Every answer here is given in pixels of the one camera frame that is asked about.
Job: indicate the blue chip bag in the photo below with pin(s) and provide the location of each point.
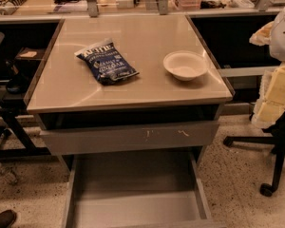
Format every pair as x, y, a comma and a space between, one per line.
106, 63

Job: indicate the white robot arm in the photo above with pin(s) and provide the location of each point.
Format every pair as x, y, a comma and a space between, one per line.
270, 105

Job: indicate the grey drawer cabinet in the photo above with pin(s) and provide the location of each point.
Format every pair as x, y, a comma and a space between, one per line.
67, 95

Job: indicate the closed top drawer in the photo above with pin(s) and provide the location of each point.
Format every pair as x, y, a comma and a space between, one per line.
129, 137

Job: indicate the open middle drawer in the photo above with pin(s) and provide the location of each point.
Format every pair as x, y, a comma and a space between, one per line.
137, 189

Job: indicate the white bowl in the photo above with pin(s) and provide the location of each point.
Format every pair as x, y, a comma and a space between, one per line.
185, 65

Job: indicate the black chair base left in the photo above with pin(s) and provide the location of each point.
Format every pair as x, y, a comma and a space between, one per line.
29, 149

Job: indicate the black office chair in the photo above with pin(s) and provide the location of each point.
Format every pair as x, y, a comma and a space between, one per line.
277, 139

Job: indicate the plastic water bottle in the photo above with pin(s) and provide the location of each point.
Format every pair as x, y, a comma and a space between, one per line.
8, 174

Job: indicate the black shoe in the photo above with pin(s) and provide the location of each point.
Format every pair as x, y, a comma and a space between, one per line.
7, 218

